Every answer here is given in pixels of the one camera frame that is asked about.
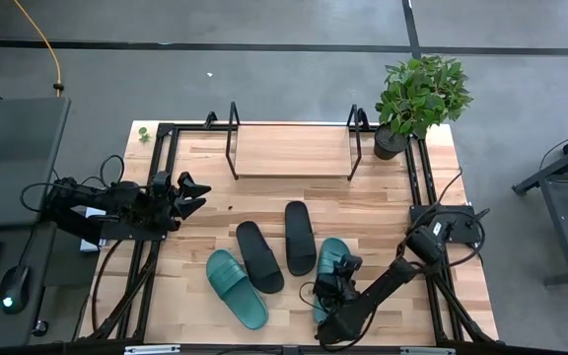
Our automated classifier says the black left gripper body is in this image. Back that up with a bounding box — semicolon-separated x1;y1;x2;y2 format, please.
158;184;185;233

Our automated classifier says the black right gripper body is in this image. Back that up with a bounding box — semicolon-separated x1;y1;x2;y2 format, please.
313;268;360;310

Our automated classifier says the green rubber slide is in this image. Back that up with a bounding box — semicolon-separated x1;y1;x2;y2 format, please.
205;248;270;331
312;237;353;325

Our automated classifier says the black rubber slide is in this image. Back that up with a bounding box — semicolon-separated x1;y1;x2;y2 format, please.
284;200;319;278
235;220;286;295

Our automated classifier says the wooden shelf with black frame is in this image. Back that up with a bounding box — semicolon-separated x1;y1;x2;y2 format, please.
224;101;365;182

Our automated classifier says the black plant pot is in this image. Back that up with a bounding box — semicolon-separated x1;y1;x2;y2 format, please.
373;122;410;162

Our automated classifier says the black computer mouse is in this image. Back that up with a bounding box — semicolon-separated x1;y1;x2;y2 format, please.
0;264;32;316

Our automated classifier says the green leafy plant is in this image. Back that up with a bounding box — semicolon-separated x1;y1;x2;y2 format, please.
374;54;474;141

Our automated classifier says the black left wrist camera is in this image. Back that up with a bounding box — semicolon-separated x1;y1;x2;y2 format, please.
152;170;173;199

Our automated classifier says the black aluminium table frame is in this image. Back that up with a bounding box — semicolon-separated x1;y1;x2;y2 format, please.
74;110;502;346

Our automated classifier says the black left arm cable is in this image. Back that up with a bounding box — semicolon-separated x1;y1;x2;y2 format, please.
99;154;126;187
19;181;68;214

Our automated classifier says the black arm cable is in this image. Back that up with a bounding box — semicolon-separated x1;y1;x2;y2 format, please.
99;154;126;187
431;209;487;270
19;181;68;214

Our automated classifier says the silver metal bracket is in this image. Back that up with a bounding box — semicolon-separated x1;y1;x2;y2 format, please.
399;346;457;355
123;343;182;355

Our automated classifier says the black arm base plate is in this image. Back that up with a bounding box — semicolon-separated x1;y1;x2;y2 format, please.
409;203;477;245

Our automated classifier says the thick black hose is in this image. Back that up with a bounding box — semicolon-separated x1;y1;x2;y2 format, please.
90;239;123;332

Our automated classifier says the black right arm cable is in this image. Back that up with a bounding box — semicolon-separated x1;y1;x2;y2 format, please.
431;209;487;270

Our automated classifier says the yellow cable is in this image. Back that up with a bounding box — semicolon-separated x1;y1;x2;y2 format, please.
11;0;64;99

